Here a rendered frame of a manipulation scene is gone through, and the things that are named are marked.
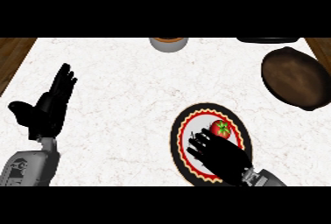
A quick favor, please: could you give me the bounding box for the black and red rimmed plate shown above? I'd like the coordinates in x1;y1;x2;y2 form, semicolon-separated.
170;102;254;187

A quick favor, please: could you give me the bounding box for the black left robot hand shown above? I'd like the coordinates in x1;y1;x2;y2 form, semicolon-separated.
6;62;78;142

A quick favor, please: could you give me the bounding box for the red tomato with green stem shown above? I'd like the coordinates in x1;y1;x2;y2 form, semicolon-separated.
210;119;233;139

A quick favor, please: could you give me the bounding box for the grey cup with orange rim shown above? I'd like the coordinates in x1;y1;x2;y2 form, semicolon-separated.
149;37;189;53

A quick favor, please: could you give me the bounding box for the black flat object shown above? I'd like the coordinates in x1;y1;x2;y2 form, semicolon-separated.
235;37;301;45

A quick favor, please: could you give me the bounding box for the dark brown pan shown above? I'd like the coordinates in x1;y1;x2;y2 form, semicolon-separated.
260;45;331;112

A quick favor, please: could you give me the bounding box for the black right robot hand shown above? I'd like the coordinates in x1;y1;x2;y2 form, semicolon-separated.
184;128;254;187

